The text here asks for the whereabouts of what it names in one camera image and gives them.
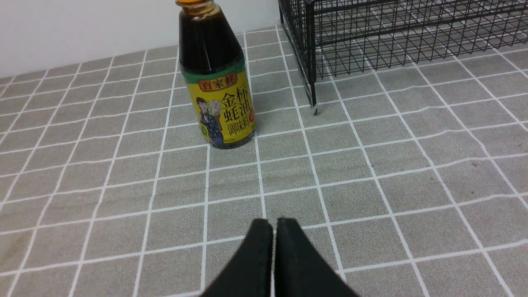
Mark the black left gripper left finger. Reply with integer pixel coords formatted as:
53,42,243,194
201,219,273,297

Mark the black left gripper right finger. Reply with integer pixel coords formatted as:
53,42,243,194
275,218,358,297

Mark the dark oyster sauce bottle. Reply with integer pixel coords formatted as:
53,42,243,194
176,0,256,150

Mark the grey grid tablecloth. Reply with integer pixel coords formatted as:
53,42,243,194
0,27,527,297

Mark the black wire mesh shelf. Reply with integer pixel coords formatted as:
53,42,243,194
278,0,528,115

